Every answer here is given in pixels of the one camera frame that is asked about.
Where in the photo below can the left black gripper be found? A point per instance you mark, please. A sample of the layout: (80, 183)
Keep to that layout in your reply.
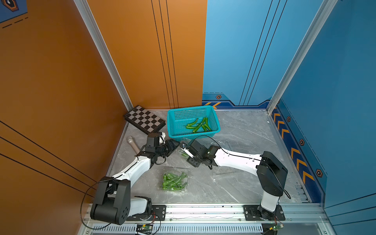
(171, 146)

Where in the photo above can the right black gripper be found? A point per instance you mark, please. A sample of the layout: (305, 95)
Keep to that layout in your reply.
(191, 161)

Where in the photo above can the clear pepper container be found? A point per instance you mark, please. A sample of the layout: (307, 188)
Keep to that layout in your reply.
(174, 180)
(182, 153)

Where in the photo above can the teal plastic basket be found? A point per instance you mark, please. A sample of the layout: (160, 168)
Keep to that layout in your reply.
(177, 119)

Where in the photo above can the green pepper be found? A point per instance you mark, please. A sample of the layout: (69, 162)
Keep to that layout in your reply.
(206, 124)
(196, 128)
(189, 125)

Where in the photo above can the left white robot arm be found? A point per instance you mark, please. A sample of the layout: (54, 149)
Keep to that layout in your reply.
(113, 202)

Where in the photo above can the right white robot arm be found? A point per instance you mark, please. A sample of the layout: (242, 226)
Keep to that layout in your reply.
(271, 173)

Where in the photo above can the black white checkerboard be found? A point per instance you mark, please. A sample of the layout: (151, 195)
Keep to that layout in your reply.
(145, 120)

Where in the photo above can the clear pepper container front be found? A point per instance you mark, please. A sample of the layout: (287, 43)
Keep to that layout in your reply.
(174, 180)

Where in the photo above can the left circuit board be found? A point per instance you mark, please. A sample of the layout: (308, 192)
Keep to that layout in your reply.
(144, 229)

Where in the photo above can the circuit board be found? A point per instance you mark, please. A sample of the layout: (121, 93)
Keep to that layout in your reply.
(144, 229)
(276, 227)

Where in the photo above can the right circuit board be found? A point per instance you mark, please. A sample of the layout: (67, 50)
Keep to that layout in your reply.
(276, 227)

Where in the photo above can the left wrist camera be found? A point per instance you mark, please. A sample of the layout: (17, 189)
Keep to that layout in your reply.
(161, 137)

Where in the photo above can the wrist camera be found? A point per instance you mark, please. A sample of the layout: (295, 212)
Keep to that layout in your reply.
(161, 137)
(186, 148)

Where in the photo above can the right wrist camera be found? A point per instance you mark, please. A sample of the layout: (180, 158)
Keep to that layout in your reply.
(186, 148)

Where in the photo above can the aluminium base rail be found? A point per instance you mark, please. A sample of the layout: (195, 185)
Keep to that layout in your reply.
(217, 219)

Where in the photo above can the left aluminium frame post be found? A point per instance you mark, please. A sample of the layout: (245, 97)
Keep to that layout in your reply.
(95, 33)

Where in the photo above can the aluminium frame post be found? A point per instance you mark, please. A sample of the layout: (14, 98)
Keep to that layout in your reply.
(95, 33)
(314, 29)

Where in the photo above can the right aluminium frame post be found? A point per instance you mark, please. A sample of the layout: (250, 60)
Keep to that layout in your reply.
(314, 29)

